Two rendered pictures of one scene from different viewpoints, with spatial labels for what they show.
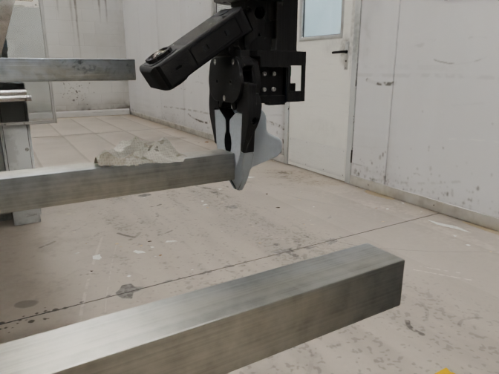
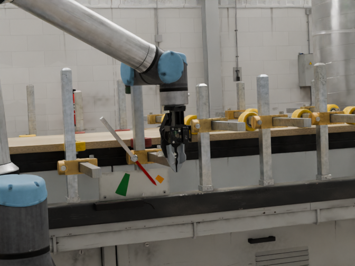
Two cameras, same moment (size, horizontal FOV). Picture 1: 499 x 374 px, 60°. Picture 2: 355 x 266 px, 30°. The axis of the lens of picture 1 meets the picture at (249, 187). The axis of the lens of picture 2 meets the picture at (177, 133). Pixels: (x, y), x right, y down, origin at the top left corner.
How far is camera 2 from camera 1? 2.27 m
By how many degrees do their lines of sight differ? 102
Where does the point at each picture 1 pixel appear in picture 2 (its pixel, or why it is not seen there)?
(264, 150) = (171, 158)
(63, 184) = (155, 157)
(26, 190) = (152, 157)
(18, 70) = (220, 125)
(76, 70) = (227, 126)
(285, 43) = (173, 123)
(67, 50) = not seen: outside the picture
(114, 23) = not seen: outside the picture
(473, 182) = not seen: outside the picture
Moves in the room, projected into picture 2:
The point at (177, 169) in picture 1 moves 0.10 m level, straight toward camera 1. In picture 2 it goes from (164, 159) to (134, 160)
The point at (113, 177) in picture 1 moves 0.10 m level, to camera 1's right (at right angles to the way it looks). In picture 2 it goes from (158, 158) to (151, 161)
